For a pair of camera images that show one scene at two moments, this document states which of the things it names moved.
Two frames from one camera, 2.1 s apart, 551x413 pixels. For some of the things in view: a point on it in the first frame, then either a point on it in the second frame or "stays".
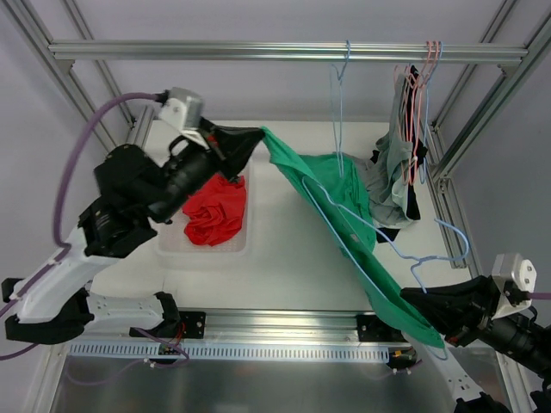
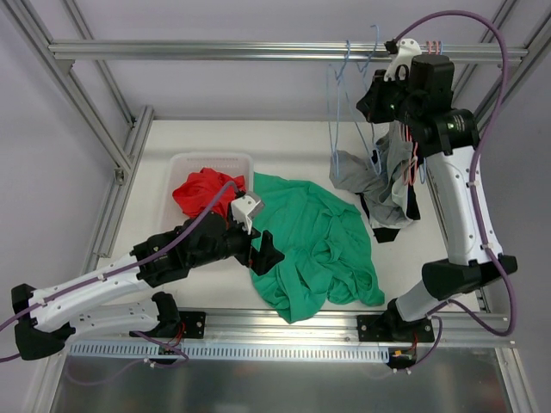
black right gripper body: (480, 307) → (373, 101)
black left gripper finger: (236, 139) → (267, 243)
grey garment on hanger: (384, 169) stays
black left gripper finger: (234, 144) → (262, 261)
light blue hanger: (403, 255) → (358, 91)
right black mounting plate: (371, 328) stays
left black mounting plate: (192, 324) stays
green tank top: (339, 184) → (327, 256)
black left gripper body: (218, 146) → (252, 249)
